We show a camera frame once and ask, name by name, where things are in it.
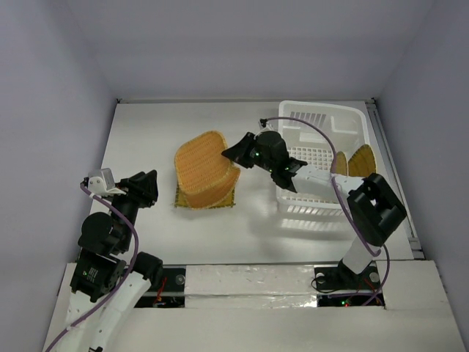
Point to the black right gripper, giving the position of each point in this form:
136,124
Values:
248,150

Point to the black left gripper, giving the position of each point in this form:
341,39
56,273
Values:
141,185

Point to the square woven bamboo plate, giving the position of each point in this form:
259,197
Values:
214,195

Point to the orange woven plate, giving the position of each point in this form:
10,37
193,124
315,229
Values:
199,162

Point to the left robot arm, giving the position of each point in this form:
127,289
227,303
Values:
111,273

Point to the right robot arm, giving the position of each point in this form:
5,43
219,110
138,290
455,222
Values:
369,203

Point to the white plastic dish rack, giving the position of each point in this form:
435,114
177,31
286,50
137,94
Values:
346,128

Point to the round yellow green-rimmed plate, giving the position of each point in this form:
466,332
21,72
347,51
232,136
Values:
340,165

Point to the silver foil covered panel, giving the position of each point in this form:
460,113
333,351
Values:
249,287

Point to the yellow woven fan plate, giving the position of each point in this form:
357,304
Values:
362,163

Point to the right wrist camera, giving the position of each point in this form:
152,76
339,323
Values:
264,125

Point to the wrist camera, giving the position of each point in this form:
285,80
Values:
264,125
101,182

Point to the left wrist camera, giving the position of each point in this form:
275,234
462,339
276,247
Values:
101,182

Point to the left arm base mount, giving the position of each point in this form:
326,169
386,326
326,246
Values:
170,293

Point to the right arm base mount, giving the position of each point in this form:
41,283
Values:
335,278

